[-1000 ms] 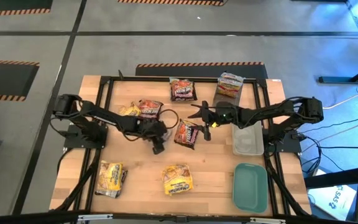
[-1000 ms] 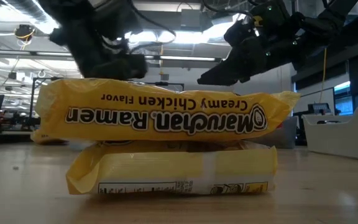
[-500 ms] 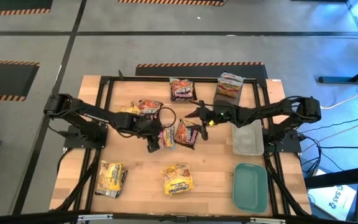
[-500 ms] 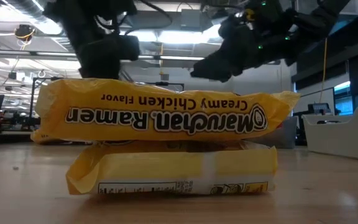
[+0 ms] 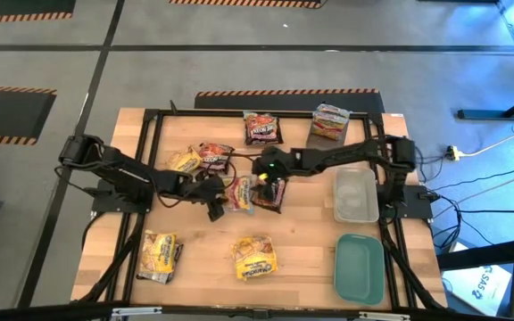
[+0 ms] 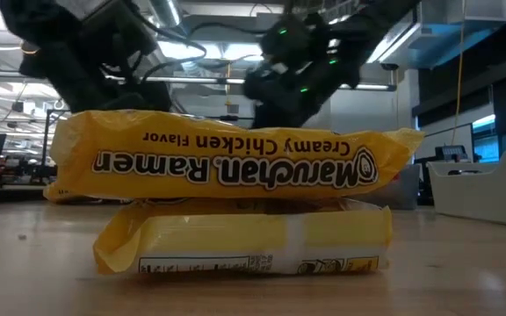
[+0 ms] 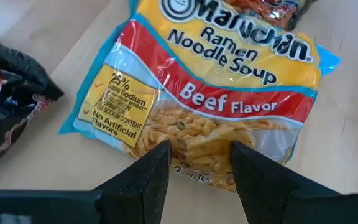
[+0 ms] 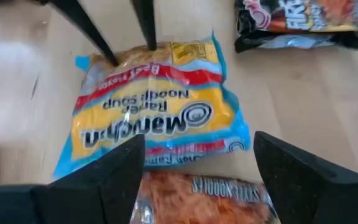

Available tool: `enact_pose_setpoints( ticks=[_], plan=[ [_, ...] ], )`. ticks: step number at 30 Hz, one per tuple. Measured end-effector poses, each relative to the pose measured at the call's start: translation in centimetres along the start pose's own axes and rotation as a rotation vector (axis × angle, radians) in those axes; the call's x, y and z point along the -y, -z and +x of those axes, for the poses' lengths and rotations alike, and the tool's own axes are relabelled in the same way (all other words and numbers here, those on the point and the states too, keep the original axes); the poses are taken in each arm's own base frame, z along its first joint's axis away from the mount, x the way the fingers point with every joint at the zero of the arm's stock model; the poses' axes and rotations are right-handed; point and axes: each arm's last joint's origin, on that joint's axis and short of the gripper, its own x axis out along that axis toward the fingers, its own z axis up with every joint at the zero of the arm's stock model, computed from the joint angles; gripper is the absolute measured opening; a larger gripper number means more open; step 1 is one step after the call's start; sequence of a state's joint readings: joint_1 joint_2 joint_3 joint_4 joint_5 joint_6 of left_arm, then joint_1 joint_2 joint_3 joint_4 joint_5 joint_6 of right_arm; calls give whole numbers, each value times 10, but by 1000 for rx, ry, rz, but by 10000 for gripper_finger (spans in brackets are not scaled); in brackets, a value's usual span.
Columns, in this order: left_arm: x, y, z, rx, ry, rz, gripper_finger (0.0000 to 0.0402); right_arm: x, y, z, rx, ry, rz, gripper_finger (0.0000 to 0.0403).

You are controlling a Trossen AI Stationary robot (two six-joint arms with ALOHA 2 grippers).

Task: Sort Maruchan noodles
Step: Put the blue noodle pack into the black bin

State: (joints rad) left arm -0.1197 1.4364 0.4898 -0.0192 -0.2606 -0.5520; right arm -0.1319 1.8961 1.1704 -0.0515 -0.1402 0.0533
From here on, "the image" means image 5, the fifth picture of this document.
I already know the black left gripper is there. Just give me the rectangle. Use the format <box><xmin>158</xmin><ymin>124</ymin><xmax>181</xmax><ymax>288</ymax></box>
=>
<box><xmin>192</xmin><ymin>174</ymin><xmax>230</xmax><ymax>223</ymax></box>

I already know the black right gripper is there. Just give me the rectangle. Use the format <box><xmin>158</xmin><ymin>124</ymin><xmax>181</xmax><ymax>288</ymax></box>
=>
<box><xmin>252</xmin><ymin>149</ymin><xmax>293</xmax><ymax>202</ymax></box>

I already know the black Fire noodle pack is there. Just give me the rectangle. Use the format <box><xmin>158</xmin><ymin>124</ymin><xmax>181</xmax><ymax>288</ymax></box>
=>
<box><xmin>251</xmin><ymin>177</ymin><xmax>289</xmax><ymax>215</ymax></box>
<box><xmin>196</xmin><ymin>142</ymin><xmax>236</xmax><ymax>176</ymax></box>
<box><xmin>242</xmin><ymin>111</ymin><xmax>284</xmax><ymax>146</ymax></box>
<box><xmin>136</xmin><ymin>243</ymin><xmax>186</xmax><ymax>285</ymax></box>

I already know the clear plastic bin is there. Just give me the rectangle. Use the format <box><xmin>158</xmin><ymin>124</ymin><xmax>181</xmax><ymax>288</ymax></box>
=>
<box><xmin>331</xmin><ymin>167</ymin><xmax>381</xmax><ymax>225</ymax></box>

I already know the black hazard-striped floor mat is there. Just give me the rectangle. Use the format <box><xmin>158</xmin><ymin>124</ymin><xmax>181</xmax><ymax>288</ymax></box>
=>
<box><xmin>0</xmin><ymin>85</ymin><xmax>58</xmax><ymax>146</ymax></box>
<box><xmin>169</xmin><ymin>0</ymin><xmax>323</xmax><ymax>10</ymax></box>
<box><xmin>193</xmin><ymin>87</ymin><xmax>386</xmax><ymax>114</ymax></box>
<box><xmin>0</xmin><ymin>0</ymin><xmax>78</xmax><ymax>26</ymax></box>

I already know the white plastic bin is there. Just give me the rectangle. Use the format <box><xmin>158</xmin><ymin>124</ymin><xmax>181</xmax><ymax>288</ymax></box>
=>
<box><xmin>332</xmin><ymin>233</ymin><xmax>386</xmax><ymax>307</ymax></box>

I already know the yellow power strip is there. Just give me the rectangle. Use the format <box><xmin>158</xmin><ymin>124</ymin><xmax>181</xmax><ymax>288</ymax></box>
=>
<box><xmin>444</xmin><ymin>144</ymin><xmax>464</xmax><ymax>162</ymax></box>

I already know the black rig crossbar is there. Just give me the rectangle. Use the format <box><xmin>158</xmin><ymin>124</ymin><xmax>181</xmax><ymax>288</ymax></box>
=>
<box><xmin>0</xmin><ymin>301</ymin><xmax>514</xmax><ymax>321</ymax></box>

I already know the black floor beam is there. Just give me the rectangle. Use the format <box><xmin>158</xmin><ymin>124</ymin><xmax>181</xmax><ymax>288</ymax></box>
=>
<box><xmin>435</xmin><ymin>235</ymin><xmax>514</xmax><ymax>272</ymax></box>

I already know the black desk leg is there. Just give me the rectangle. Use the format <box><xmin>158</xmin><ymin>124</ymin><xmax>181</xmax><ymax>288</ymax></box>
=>
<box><xmin>456</xmin><ymin>86</ymin><xmax>514</xmax><ymax>121</ymax></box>

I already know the white printed cardboard box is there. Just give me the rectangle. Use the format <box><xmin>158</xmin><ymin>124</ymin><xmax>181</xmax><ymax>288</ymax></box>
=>
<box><xmin>441</xmin><ymin>265</ymin><xmax>513</xmax><ymax>317</ymax></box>

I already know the black metal table frame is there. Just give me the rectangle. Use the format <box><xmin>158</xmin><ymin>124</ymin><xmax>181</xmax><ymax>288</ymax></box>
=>
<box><xmin>71</xmin><ymin>106</ymin><xmax>448</xmax><ymax>313</ymax></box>

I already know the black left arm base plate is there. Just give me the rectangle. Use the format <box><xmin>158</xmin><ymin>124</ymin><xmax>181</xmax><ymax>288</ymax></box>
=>
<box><xmin>90</xmin><ymin>177</ymin><xmax>154</xmax><ymax>215</ymax></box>

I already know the silver metal bracket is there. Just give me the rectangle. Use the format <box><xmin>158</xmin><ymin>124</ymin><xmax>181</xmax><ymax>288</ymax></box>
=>
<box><xmin>357</xmin><ymin>310</ymin><xmax>412</xmax><ymax>321</ymax></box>
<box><xmin>111</xmin><ymin>306</ymin><xmax>163</xmax><ymax>318</ymax></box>

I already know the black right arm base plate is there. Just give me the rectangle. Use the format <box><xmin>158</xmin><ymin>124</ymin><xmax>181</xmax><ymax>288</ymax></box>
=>
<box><xmin>377</xmin><ymin>184</ymin><xmax>435</xmax><ymax>220</ymax></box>

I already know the pale yellow floor cable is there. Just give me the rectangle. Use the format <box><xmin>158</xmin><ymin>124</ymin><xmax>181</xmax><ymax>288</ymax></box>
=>
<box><xmin>460</xmin><ymin>120</ymin><xmax>514</xmax><ymax>158</ymax></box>

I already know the black floor cable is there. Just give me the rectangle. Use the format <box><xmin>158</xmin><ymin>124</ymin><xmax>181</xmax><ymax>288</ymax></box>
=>
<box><xmin>417</xmin><ymin>162</ymin><xmax>514</xmax><ymax>193</ymax></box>

